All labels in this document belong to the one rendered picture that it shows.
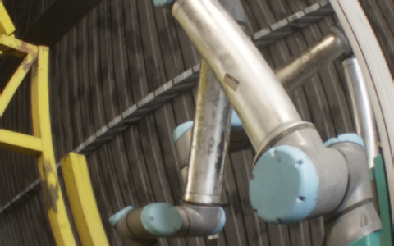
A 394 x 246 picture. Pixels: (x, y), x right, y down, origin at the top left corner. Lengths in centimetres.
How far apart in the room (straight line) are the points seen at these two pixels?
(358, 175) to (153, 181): 561
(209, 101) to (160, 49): 544
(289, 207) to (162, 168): 561
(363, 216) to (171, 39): 582
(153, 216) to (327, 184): 52
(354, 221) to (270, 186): 25
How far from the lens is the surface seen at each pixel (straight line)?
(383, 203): 135
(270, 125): 120
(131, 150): 704
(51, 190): 157
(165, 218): 151
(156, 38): 709
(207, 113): 157
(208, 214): 160
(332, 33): 195
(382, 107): 139
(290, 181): 110
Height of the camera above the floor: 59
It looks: 21 degrees up
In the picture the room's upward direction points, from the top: 13 degrees counter-clockwise
